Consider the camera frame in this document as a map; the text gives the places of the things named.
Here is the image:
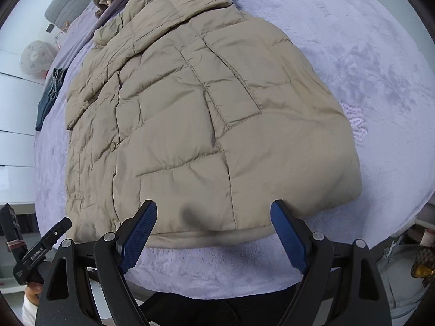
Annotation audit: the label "beige puffer jacket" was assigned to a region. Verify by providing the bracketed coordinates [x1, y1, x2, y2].
[65, 0, 361, 249]

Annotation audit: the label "person's left hand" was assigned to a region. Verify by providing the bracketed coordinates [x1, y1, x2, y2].
[24, 282, 43, 306]

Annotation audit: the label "white wardrobe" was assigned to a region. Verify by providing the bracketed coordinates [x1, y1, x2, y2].
[1, 50, 44, 205]

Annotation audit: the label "folded blue jeans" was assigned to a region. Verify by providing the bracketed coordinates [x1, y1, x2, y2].
[35, 68, 68, 132]

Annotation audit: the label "white covered fan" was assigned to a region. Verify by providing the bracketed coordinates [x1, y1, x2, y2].
[20, 40, 58, 75]

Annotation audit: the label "lilac bed blanket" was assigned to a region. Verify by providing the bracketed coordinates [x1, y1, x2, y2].
[35, 0, 434, 299]

